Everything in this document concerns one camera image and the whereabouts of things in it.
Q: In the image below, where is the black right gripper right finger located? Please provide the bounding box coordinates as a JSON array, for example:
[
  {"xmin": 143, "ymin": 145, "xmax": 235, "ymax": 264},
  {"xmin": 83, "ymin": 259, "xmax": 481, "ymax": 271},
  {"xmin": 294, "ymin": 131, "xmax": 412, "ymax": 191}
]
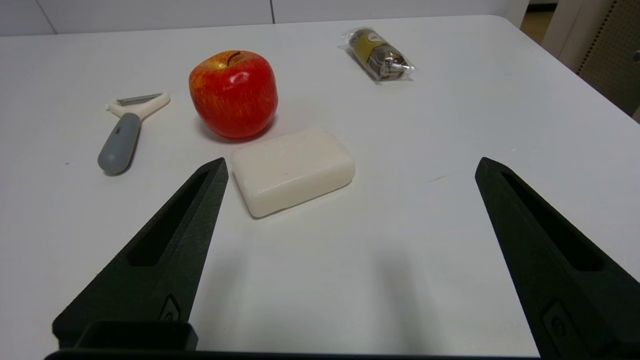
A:
[{"xmin": 475, "ymin": 157, "xmax": 640, "ymax": 360}]

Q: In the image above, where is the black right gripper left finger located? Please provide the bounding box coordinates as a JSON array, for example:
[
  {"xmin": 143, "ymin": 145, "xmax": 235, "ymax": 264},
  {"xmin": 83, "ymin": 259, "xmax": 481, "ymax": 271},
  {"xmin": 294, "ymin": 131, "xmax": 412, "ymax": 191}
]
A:
[{"xmin": 52, "ymin": 157, "xmax": 230, "ymax": 351}]

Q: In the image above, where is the cream white soap bar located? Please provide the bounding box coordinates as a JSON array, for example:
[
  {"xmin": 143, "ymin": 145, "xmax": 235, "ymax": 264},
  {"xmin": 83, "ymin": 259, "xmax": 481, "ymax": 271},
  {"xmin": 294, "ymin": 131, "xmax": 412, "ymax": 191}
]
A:
[{"xmin": 231, "ymin": 129, "xmax": 356, "ymax": 219}]

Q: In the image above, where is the red apple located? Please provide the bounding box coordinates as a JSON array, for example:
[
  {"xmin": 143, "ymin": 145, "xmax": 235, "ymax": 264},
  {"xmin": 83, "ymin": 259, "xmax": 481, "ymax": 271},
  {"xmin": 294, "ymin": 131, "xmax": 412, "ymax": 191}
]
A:
[{"xmin": 188, "ymin": 50, "xmax": 279, "ymax": 140}]

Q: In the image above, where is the brown perforated panel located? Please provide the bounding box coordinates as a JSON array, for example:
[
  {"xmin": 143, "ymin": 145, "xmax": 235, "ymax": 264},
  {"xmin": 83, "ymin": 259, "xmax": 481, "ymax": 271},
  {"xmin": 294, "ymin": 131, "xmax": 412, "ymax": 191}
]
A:
[{"xmin": 577, "ymin": 0, "xmax": 640, "ymax": 118}]

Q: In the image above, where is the wrapped dark snack roll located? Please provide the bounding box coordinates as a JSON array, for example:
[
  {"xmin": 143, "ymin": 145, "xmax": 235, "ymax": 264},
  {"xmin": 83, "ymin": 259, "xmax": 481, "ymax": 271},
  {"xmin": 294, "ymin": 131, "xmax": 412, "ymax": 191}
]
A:
[{"xmin": 338, "ymin": 27, "xmax": 417, "ymax": 84}]

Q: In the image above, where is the grey handled white peeler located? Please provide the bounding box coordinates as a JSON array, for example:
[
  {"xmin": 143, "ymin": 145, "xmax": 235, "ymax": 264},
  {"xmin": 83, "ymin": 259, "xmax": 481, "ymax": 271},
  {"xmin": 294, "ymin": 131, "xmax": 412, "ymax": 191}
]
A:
[{"xmin": 97, "ymin": 91, "xmax": 171, "ymax": 176}]

